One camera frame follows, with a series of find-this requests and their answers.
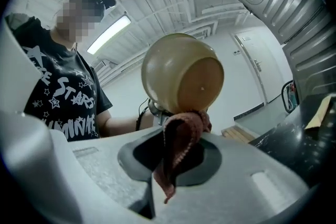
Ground beige bowl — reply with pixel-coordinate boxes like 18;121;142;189
141;33;225;115

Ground ribbed metal appliance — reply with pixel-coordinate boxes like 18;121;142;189
223;0;336;103

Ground long ceiling light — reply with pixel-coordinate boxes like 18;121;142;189
87;14;132;55

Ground black marble vanity table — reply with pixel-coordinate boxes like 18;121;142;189
248;94;336;188

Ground person's left forearm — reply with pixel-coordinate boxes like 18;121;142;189
98;110;156;137

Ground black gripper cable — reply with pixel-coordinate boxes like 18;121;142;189
135;98;151;132

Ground white door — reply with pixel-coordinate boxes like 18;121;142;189
230;31;279;106

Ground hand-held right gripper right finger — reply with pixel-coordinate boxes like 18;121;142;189
151;133;312;224

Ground wooden steps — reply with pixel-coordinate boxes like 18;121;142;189
222;124;260;144

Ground black star print t-shirt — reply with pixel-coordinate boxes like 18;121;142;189
5;13;113;142

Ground red-brown cloth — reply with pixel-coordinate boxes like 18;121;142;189
153;110;212;204

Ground beige paper packet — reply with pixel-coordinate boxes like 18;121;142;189
304;95;334;130

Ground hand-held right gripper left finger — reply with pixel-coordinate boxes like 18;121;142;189
54;127;165;218

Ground person's head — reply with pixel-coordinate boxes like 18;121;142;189
54;0;106;51

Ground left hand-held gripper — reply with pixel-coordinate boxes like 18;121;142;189
148;98;172;127

